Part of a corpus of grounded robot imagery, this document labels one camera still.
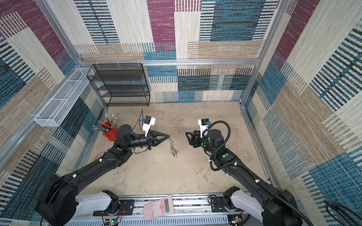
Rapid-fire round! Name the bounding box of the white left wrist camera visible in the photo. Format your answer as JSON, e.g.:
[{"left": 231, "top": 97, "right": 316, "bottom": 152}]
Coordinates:
[{"left": 141, "top": 115, "right": 156, "bottom": 137}]

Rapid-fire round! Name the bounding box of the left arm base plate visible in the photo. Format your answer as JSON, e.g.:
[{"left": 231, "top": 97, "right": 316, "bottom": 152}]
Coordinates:
[{"left": 92, "top": 200, "right": 134, "bottom": 218}]

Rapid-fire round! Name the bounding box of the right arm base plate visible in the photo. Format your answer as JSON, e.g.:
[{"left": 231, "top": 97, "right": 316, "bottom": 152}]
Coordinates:
[{"left": 207, "top": 195, "right": 244, "bottom": 213}]

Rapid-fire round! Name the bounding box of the black wire mesh shelf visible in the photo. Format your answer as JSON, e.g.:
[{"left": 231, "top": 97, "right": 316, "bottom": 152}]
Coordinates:
[{"left": 86, "top": 63, "right": 150, "bottom": 107}]

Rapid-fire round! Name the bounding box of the white wire mesh basket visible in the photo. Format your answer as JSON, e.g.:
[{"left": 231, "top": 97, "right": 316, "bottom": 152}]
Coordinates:
[{"left": 35, "top": 67, "right": 89, "bottom": 127}]

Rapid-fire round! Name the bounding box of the tape roll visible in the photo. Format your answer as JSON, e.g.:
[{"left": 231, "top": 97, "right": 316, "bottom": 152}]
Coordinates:
[{"left": 95, "top": 152, "right": 107, "bottom": 162}]

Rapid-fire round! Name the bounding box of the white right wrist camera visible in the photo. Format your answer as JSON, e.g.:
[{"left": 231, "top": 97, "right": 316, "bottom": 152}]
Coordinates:
[{"left": 198, "top": 118, "right": 211, "bottom": 138}]

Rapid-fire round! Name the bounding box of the red pencil cup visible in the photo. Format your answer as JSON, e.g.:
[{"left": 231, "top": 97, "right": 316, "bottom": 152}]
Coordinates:
[{"left": 91, "top": 113, "right": 118, "bottom": 142}]

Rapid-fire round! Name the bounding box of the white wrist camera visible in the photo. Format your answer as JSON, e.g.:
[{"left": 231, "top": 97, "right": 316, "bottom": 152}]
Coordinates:
[
  {"left": 141, "top": 115, "right": 156, "bottom": 137},
  {"left": 198, "top": 118, "right": 211, "bottom": 138}
]

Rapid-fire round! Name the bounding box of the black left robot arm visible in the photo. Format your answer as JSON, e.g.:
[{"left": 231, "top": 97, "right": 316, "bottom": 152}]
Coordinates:
[{"left": 35, "top": 124, "right": 169, "bottom": 226}]

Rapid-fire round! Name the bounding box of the pink calculator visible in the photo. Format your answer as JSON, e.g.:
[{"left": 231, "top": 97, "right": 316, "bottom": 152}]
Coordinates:
[{"left": 143, "top": 196, "right": 175, "bottom": 220}]

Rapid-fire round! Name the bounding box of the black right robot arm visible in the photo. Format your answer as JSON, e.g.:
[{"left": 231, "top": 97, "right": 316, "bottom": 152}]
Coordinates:
[{"left": 185, "top": 129, "right": 308, "bottom": 226}]

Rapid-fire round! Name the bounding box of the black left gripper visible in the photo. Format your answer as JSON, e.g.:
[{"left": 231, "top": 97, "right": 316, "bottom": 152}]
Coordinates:
[{"left": 126, "top": 132, "right": 169, "bottom": 153}]

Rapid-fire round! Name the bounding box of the black corrugated cable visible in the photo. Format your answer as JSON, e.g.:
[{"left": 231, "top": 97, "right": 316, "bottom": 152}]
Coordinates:
[{"left": 202, "top": 120, "right": 314, "bottom": 226}]

